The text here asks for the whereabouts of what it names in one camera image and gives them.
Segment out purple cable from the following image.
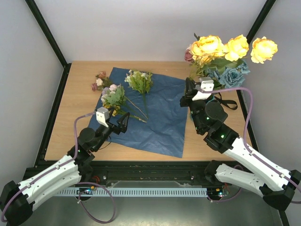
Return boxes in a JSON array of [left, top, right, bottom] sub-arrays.
[[195, 86, 301, 204], [0, 112, 116, 223]]

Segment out light blue slotted cable duct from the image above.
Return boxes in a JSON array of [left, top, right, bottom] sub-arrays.
[[57, 187, 207, 197]]

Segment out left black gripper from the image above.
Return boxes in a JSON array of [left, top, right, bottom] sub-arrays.
[[93, 112, 130, 152]]

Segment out small pink rose sprig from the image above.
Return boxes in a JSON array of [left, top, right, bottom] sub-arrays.
[[91, 71, 113, 91]]

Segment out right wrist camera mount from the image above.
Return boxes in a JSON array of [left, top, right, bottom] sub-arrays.
[[192, 77, 214, 101]]

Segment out black frame post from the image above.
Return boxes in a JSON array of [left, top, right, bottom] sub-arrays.
[[246, 0, 276, 44], [24, 0, 71, 69]]

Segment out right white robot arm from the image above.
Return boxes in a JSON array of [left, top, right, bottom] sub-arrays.
[[180, 77, 301, 211]]

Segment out blue wrapping paper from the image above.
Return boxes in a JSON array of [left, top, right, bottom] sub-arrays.
[[110, 67, 187, 158]]

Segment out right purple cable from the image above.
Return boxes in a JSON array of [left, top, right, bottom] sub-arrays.
[[195, 86, 301, 204]]

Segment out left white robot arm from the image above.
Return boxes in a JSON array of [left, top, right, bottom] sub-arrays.
[[0, 107, 130, 226]]

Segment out black frame post right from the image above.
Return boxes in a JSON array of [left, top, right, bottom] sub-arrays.
[[246, 0, 276, 44]]

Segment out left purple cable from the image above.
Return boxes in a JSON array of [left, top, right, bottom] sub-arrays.
[[0, 112, 116, 223]]

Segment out small yellow flower sprig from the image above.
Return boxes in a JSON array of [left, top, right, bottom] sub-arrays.
[[103, 105, 120, 117]]

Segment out green white flower bunch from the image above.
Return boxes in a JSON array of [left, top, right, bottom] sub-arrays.
[[125, 70, 153, 118]]

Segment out pink rose flower stem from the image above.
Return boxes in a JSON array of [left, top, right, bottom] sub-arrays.
[[184, 33, 200, 62]]

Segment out pastel purple flower bunch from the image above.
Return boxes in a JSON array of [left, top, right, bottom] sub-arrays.
[[101, 84, 148, 123]]

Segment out black frame post left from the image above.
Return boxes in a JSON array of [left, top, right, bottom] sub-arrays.
[[24, 0, 71, 69]]

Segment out black ribbon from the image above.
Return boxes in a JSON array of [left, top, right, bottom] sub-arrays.
[[211, 92, 238, 110]]

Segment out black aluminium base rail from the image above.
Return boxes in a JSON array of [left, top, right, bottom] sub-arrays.
[[90, 161, 222, 187]]

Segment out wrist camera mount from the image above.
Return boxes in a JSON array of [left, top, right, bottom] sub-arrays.
[[95, 107, 110, 128], [192, 77, 214, 101]]

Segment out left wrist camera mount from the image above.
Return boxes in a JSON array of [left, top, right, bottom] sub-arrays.
[[95, 107, 110, 128]]

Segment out blue rose bunch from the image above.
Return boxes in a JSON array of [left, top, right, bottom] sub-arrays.
[[205, 60, 250, 90]]

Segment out yellow rose bunch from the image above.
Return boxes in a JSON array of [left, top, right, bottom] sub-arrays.
[[189, 34, 278, 79]]

